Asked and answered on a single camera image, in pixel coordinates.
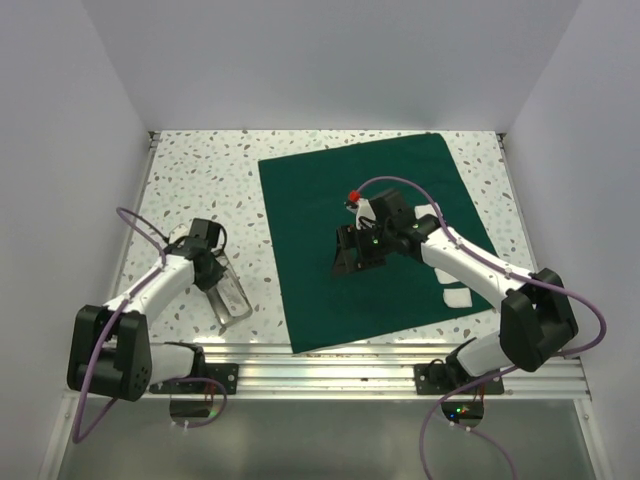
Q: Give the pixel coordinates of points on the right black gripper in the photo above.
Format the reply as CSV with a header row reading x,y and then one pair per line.
x,y
349,236

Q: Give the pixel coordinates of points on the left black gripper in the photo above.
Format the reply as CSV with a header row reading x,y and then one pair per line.
x,y
216,274

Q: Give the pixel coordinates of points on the steel instrument tray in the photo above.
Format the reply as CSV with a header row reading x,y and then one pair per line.
x,y
222,314

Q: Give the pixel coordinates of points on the white gauze pad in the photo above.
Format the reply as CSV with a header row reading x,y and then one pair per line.
x,y
444,277
458,298
422,210

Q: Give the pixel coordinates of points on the green surgical cloth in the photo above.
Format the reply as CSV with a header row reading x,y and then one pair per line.
x,y
304,196

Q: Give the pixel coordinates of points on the white suture packet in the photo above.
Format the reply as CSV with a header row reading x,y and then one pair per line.
x,y
231,295

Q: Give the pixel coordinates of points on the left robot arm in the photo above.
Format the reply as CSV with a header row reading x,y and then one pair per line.
x,y
111,351

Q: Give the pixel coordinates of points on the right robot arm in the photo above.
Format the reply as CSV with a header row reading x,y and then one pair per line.
x,y
536,320

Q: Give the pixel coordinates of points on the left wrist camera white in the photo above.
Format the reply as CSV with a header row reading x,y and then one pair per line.
x,y
178,232

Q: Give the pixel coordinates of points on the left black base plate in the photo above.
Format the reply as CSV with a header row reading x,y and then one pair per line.
x,y
227,374

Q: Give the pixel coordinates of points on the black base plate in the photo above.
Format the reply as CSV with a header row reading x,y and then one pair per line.
x,y
227,374
439,378

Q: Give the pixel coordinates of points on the aluminium rail frame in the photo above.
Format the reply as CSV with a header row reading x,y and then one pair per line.
x,y
214,175

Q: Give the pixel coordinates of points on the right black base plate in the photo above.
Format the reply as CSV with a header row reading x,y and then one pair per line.
x,y
439,378

